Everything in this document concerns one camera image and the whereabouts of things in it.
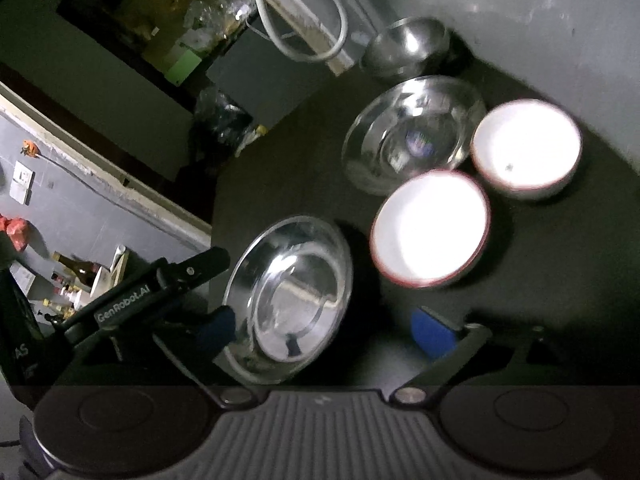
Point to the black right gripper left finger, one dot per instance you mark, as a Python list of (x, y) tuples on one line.
[(193, 349)]

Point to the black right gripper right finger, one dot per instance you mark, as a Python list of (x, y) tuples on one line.
[(451, 351)]

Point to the steel plate without sticker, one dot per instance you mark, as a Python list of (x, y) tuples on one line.
[(289, 292)]

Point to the white bowl red rim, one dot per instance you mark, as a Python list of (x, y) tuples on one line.
[(527, 149), (431, 230)]

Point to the steel plate with sticker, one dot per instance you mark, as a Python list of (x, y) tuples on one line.
[(422, 124)]

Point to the dark glass bottle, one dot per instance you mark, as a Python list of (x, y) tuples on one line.
[(85, 271)]

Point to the red plastic bag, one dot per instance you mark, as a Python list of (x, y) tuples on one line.
[(17, 229)]

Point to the black plastic bag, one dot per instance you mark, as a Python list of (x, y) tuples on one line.
[(219, 122)]

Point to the green box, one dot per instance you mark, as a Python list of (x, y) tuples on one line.
[(183, 67)]

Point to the white wall switch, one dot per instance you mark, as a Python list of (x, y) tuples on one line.
[(21, 183)]

